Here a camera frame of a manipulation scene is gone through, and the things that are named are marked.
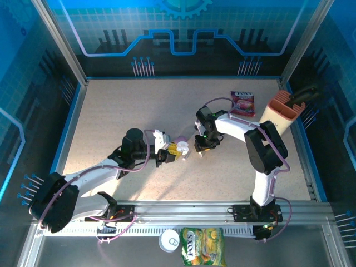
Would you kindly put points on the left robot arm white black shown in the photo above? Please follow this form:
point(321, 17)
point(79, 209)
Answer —
point(91, 175)

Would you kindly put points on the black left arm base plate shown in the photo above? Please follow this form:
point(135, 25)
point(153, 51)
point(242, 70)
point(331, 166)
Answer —
point(125, 214)

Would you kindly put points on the white round tin lid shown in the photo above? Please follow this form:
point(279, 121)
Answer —
point(169, 240)

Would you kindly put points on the purple earbud charging case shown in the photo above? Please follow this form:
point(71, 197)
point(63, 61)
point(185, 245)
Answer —
point(181, 138)

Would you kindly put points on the aluminium frame post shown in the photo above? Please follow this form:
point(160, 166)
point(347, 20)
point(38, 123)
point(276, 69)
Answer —
point(59, 41)
point(306, 41)

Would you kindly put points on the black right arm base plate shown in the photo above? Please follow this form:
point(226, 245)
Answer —
point(242, 212)

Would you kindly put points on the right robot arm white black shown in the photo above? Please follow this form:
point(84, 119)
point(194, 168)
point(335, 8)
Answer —
point(236, 125)

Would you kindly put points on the aluminium frame rail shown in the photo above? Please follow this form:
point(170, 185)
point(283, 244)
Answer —
point(183, 210)

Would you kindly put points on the yellow green candy bag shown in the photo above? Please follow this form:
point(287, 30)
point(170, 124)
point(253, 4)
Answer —
point(203, 246)

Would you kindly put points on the purple candy bag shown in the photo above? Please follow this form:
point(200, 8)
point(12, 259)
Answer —
point(243, 104)

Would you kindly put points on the cream knife block orange top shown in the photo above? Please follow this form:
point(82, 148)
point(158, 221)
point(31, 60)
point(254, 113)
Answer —
point(281, 105)

